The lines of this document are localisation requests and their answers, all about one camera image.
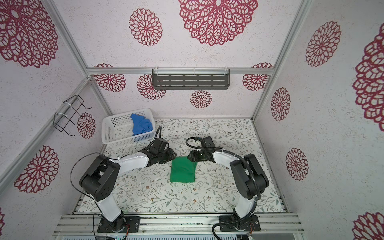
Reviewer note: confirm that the black wire wall rack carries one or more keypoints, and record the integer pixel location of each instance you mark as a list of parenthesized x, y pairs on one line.
[(64, 117)]

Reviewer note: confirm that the grey metal wall shelf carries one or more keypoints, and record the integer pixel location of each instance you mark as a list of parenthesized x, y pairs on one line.
[(191, 79)]

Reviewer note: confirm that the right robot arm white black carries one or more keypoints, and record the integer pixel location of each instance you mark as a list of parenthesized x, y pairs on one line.
[(250, 178)]

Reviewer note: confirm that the aluminium front rail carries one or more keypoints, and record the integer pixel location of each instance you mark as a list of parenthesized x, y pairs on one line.
[(180, 224)]

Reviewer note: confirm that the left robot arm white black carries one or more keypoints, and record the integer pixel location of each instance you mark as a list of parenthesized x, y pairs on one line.
[(99, 179)]

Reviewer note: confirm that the green tank top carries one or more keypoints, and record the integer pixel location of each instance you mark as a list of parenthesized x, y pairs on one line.
[(183, 170)]

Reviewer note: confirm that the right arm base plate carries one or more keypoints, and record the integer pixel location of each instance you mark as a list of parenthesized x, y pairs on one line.
[(240, 223)]

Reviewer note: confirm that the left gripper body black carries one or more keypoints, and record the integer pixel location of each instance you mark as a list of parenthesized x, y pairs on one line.
[(166, 156)]

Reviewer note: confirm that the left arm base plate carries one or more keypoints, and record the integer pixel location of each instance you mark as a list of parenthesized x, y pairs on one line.
[(120, 225)]

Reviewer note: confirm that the white plastic laundry basket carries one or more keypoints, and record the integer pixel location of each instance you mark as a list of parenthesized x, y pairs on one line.
[(117, 130)]

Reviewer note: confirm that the blue tank top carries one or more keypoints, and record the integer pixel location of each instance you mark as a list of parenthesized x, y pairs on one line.
[(141, 125)]

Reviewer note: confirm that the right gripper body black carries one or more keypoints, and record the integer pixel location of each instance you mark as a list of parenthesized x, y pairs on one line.
[(199, 156)]

